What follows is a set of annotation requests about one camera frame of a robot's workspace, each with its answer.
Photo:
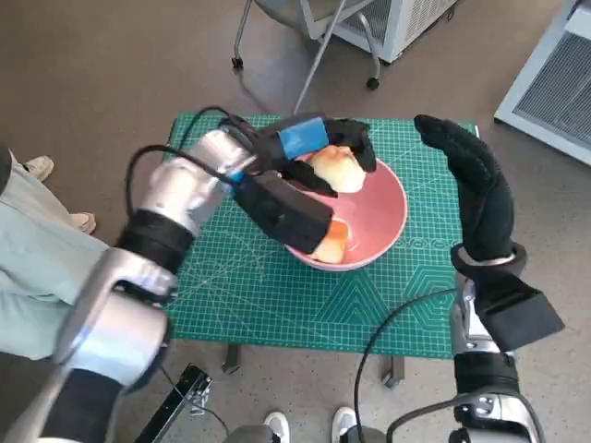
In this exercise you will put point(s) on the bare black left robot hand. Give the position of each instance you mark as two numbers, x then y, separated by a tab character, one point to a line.
300	138

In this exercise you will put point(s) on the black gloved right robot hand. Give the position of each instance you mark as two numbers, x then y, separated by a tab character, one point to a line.
485	198

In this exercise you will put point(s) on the round toy bread bun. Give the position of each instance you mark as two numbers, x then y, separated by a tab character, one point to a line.
339	173

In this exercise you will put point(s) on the pink bowl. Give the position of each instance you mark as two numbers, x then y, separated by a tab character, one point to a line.
378	217

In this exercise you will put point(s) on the striped toy bread roll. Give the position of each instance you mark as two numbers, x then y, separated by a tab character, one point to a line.
332	247

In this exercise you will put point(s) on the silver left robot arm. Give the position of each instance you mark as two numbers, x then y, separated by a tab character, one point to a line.
115	332

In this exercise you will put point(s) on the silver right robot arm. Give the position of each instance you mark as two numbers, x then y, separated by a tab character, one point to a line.
482	374

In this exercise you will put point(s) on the grey metal pole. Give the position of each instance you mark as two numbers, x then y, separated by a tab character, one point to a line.
320	51

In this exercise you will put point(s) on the white vented unit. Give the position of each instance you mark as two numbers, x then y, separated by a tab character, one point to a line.
554	92

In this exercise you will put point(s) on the grey office chair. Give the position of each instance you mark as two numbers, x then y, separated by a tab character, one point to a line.
284	7

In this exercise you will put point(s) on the green cutting mat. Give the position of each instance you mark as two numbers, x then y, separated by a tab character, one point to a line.
277	300

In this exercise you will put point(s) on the white mesh cabinet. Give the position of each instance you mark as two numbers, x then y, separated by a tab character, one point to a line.
415	23

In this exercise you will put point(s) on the black table leg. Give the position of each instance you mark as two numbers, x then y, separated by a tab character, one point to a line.
231	357
394	371

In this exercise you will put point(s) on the person's white shoe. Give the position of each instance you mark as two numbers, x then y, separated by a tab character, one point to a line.
40	166
84	221

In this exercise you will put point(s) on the person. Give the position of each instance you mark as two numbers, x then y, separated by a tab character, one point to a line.
27	240

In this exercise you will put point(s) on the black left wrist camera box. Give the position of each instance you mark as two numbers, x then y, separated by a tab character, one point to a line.
281	212

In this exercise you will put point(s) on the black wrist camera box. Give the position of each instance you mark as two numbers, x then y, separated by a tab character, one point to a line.
281	212
522	314

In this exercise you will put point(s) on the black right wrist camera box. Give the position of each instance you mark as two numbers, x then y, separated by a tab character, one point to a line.
522	314

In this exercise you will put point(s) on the black metal bracket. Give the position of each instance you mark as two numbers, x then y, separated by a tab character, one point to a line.
184	392

